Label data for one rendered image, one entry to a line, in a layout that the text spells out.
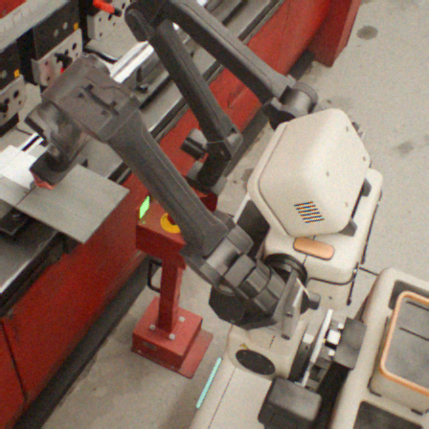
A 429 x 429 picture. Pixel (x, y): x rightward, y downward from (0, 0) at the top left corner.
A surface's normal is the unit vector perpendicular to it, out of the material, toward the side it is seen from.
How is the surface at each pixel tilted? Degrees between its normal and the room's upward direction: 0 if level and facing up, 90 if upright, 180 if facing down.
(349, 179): 48
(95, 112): 22
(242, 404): 0
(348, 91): 0
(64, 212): 0
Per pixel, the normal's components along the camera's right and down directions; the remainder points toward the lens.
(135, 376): 0.11, -0.62
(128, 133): 0.64, 0.37
